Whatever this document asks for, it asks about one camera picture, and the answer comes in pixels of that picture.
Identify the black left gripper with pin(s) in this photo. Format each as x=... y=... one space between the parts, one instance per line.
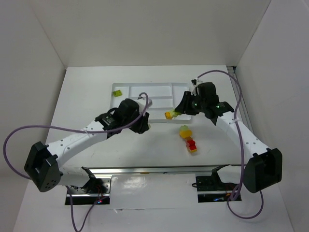
x=141 y=124

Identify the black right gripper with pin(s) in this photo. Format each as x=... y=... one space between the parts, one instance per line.
x=186 y=103

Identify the pale green lego end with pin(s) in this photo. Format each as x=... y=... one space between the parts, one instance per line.
x=173 y=114

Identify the dark green small lego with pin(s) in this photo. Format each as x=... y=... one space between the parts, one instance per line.
x=117 y=93

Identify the orange face lego brick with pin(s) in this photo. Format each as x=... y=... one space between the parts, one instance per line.
x=168 y=115

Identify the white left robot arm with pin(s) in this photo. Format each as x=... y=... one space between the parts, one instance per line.
x=45 y=163

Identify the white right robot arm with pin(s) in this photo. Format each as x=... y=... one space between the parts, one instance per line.
x=263 y=165

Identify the pale green sloped lego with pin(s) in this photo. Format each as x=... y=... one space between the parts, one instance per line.
x=184 y=128

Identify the white compartment sorting tray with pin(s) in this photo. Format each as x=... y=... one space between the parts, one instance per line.
x=164 y=96

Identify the yellow lego brick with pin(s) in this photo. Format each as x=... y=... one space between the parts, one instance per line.
x=184 y=134

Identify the red lego brick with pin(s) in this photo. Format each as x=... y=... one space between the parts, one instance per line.
x=191 y=146

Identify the aluminium front rail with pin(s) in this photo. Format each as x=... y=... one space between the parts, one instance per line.
x=109 y=171

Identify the aluminium side rail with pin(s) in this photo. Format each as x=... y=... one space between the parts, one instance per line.
x=242 y=110

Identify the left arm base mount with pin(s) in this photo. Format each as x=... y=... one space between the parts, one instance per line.
x=98 y=192

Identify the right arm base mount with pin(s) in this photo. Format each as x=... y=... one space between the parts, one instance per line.
x=211 y=189

